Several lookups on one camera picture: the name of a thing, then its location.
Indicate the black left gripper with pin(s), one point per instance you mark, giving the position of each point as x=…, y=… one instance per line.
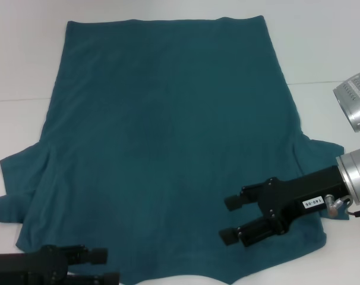
x=25, y=267

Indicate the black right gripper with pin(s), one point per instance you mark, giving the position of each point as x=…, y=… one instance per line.
x=304, y=190

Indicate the blue t-shirt with FREE print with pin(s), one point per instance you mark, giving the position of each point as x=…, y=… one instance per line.
x=168, y=133

